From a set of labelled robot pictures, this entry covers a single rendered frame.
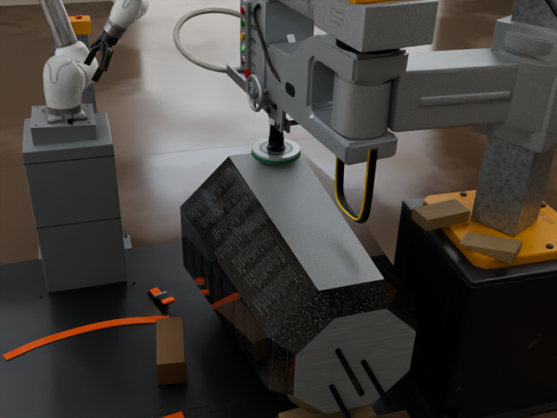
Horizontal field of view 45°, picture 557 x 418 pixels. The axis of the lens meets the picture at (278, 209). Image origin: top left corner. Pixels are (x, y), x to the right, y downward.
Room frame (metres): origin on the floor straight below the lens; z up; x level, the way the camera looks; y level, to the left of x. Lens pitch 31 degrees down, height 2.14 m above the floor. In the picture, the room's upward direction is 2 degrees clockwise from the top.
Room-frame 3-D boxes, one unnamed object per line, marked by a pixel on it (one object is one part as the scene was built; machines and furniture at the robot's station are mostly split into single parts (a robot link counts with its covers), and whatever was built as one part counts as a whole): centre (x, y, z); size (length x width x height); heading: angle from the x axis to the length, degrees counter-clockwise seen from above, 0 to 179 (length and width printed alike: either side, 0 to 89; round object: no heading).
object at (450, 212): (2.24, -0.63, 0.81); 0.20 x 0.10 x 0.05; 114
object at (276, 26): (2.61, -0.02, 1.30); 0.36 x 0.22 x 0.45; 25
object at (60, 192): (2.93, 1.02, 0.40); 0.50 x 0.50 x 0.80; 17
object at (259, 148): (2.68, 0.02, 0.85); 0.21 x 0.21 x 0.01
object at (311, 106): (2.32, -0.14, 1.28); 0.74 x 0.23 x 0.49; 25
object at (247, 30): (2.70, 0.15, 1.35); 0.08 x 0.03 x 0.28; 25
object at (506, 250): (2.05, -0.78, 0.80); 0.20 x 0.10 x 0.05; 57
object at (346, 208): (2.08, -0.26, 1.04); 0.23 x 0.03 x 0.32; 25
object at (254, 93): (2.52, 0.08, 1.18); 0.15 x 0.10 x 0.15; 25
